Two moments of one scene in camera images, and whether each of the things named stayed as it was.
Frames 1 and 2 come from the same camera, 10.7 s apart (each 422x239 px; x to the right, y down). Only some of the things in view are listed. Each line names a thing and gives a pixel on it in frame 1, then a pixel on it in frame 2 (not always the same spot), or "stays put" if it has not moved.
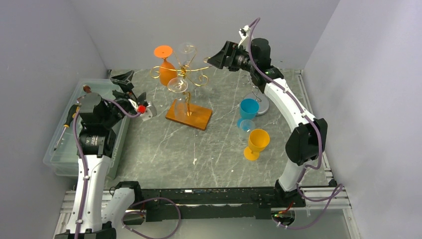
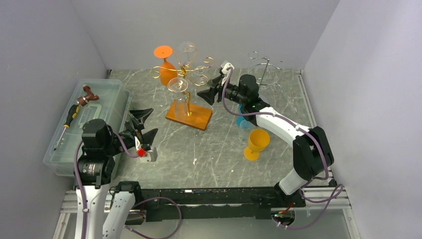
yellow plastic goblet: (258, 140) stays put
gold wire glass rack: (181, 110) stays put
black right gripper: (220, 59) -> (208, 95)
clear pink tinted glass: (182, 106) stays put
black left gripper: (124, 80) -> (140, 116)
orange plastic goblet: (167, 71) stays put
